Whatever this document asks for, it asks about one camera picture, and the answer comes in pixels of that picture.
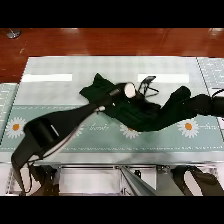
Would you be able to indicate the dark green shirt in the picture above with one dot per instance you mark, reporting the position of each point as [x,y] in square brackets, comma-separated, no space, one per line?
[133,115]

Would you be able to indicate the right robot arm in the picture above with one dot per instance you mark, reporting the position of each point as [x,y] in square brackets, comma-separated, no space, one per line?
[200,106]

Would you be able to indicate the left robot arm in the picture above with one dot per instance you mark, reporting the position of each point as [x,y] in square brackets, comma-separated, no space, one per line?
[50,130]

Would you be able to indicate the silver frame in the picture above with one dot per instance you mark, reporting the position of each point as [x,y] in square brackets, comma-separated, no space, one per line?
[138,187]

